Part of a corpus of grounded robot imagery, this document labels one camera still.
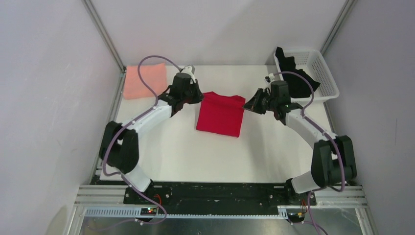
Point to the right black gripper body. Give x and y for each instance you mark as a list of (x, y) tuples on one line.
[(264, 102)]

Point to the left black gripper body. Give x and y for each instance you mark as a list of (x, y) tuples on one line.
[(191, 96)]

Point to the red t shirt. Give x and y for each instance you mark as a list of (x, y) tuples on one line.
[(221, 114)]

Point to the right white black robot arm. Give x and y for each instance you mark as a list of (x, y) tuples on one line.
[(333, 159)]

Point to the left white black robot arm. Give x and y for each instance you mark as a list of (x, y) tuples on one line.
[(119, 149)]

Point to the black t shirt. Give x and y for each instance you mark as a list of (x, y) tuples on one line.
[(298, 88)]

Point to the white plastic basket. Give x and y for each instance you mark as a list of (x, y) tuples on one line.
[(313, 64)]

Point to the right controller board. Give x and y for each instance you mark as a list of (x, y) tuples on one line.
[(296, 217)]

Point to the controller board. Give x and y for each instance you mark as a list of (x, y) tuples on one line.
[(296, 217), (148, 211)]

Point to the left controller board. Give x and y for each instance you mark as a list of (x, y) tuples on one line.
[(148, 211)]

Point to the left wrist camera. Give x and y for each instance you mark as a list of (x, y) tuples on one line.
[(190, 70)]

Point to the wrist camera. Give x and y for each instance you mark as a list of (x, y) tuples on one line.
[(270, 78), (190, 70)]

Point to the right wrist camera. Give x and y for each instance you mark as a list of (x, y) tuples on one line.
[(270, 78)]

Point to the left aluminium frame post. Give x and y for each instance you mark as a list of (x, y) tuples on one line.
[(102, 31)]

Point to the aluminium frame post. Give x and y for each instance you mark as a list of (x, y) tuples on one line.
[(337, 25), (102, 31)]

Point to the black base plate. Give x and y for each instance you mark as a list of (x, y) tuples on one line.
[(192, 198)]

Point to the right aluminium frame post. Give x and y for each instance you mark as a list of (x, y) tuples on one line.
[(337, 25)]

